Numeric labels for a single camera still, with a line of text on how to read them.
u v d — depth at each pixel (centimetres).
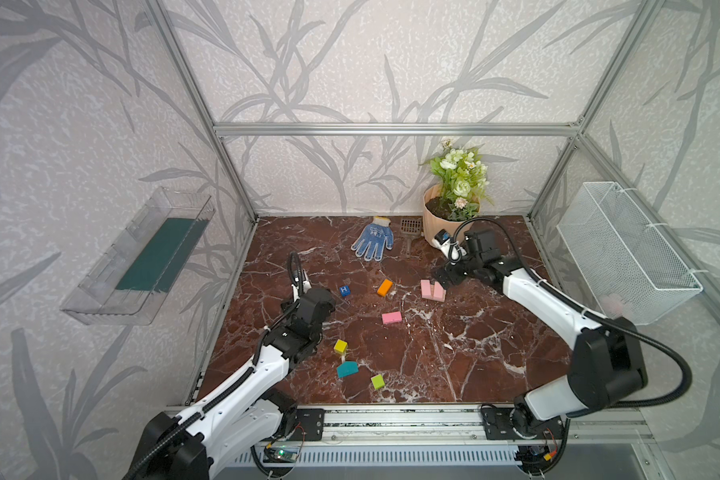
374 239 112
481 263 66
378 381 80
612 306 72
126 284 62
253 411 59
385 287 99
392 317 91
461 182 91
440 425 75
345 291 98
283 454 71
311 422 74
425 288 96
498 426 73
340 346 85
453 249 75
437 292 96
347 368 82
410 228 115
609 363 43
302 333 61
